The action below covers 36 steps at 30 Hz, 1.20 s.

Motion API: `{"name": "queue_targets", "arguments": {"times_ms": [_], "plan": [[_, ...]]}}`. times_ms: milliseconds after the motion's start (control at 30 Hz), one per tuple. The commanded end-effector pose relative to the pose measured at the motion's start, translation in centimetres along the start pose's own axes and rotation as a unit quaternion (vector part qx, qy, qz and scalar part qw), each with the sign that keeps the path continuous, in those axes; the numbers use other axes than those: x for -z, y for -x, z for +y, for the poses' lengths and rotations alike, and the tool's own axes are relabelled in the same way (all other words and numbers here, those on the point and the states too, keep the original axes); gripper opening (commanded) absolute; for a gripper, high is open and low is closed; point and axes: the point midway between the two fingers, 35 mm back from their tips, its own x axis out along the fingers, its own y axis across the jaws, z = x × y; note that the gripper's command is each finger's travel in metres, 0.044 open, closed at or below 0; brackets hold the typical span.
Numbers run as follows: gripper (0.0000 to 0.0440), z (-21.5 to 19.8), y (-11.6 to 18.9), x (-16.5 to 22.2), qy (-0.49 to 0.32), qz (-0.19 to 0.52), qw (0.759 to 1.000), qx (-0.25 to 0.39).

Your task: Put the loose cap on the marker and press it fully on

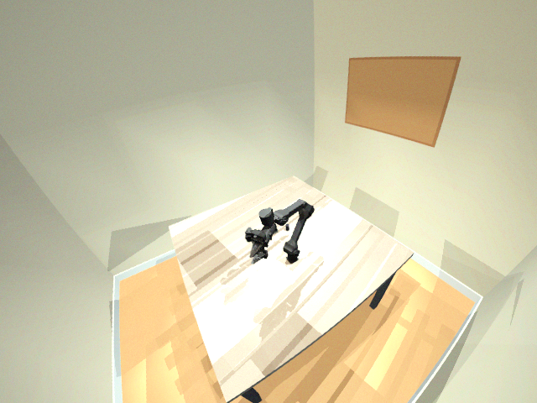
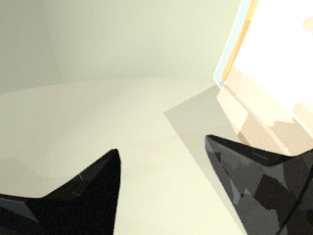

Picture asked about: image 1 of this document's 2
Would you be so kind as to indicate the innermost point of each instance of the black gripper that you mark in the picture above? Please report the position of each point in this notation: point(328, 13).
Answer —
point(262, 240)

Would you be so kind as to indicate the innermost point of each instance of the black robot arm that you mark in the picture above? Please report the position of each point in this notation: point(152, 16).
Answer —
point(281, 217)

